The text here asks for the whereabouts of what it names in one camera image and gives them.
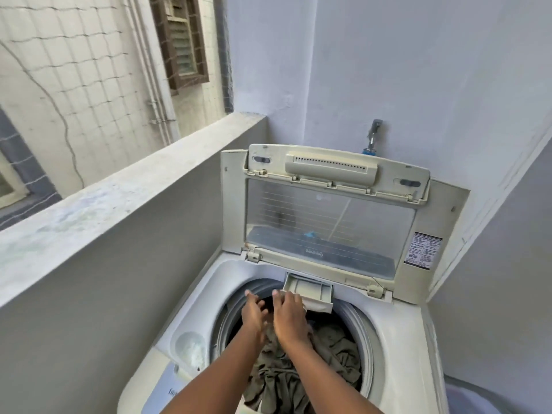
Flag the round white laundry basket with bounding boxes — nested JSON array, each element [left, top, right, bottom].
[[443, 374, 552, 414]]

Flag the person's left forearm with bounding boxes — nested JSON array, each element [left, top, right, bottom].
[[159, 331, 268, 414]]

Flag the white drain pipes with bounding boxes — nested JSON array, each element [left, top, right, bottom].
[[120, 0, 181, 145]]

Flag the person's right forearm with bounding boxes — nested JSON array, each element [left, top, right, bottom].
[[289, 338, 385, 414]]

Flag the person's left hand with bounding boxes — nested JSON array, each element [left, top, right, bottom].
[[240, 289, 270, 341]]

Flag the black hanging wall cable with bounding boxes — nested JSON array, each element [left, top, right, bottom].
[[0, 38, 85, 188]]

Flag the grey-green garment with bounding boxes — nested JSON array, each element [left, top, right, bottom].
[[243, 321, 363, 414]]

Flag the person's right hand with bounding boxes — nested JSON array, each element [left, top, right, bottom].
[[271, 289, 313, 348]]

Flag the metal wall tap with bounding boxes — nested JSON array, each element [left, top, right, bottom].
[[364, 119, 384, 151]]

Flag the brown louvred window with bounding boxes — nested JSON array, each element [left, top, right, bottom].
[[148, 0, 210, 95]]

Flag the white detergent drawer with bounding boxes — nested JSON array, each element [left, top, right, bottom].
[[280, 273, 335, 314]]

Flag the safety net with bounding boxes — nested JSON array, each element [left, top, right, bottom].
[[0, 0, 227, 199]]

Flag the glass washing machine lid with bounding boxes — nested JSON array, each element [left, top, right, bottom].
[[220, 144, 471, 306]]

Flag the large blue framed window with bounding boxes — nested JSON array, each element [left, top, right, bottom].
[[0, 107, 61, 231]]

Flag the white top-load washing machine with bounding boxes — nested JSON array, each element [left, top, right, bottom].
[[116, 144, 471, 414]]

